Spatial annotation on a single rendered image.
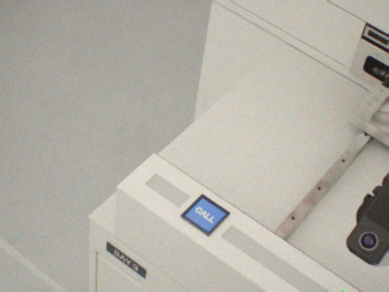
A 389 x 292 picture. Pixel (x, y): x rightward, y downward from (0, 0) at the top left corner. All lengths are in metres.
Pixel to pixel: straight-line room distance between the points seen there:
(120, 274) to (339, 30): 0.66
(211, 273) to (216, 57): 0.79
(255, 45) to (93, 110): 0.98
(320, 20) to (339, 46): 0.07
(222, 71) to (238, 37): 0.12
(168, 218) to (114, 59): 1.67
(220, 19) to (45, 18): 1.28
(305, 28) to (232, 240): 0.63
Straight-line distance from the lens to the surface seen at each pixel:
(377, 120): 1.57
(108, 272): 1.49
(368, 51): 1.64
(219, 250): 1.21
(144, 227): 1.29
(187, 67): 2.85
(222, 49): 1.89
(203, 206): 1.25
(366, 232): 0.93
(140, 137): 2.61
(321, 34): 1.69
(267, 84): 1.65
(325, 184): 1.47
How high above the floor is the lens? 1.96
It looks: 49 degrees down
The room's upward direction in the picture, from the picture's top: 10 degrees clockwise
